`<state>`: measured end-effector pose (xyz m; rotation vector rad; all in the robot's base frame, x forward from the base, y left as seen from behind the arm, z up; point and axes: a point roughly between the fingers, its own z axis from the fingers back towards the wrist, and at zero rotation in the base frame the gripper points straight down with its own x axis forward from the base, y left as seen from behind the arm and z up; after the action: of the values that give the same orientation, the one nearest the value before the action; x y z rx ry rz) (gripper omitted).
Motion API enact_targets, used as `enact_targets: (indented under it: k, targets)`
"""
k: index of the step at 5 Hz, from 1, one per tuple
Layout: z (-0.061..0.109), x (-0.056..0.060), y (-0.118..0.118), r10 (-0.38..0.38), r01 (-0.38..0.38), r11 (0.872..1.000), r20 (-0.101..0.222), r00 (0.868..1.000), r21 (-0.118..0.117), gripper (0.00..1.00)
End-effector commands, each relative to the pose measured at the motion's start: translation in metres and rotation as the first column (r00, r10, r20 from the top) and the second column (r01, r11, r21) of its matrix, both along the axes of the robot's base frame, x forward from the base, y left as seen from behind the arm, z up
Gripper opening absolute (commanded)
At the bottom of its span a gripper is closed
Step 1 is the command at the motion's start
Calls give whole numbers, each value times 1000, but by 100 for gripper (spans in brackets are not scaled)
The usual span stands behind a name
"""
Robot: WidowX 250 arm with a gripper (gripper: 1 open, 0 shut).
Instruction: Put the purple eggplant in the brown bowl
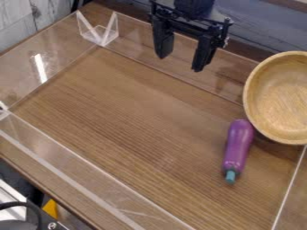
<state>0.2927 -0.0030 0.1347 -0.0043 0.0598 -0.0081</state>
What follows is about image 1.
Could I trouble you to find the purple toy eggplant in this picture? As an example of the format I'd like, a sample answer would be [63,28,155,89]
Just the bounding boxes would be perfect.
[222,119,254,184]

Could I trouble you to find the yellow and black device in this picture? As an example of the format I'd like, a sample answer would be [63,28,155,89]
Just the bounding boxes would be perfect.
[30,198,87,230]

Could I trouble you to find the clear acrylic corner bracket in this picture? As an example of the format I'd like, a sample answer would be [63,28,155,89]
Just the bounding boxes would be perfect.
[77,12,119,47]

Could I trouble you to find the clear acrylic tray walls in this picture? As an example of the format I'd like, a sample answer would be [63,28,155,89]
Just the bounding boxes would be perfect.
[0,4,307,230]

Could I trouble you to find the brown wooden bowl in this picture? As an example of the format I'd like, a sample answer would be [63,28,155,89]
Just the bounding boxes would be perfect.
[242,51,307,145]

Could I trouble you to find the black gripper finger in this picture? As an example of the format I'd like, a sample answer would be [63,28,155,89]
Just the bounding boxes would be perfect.
[151,16,174,59]
[193,35,218,72]

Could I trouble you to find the black cable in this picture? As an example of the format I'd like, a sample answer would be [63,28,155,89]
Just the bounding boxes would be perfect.
[0,201,43,230]

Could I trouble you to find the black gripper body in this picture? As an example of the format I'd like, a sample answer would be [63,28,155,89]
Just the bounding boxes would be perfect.
[150,0,234,48]

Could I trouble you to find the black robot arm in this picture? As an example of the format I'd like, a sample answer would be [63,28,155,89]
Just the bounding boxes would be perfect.
[150,0,234,72]

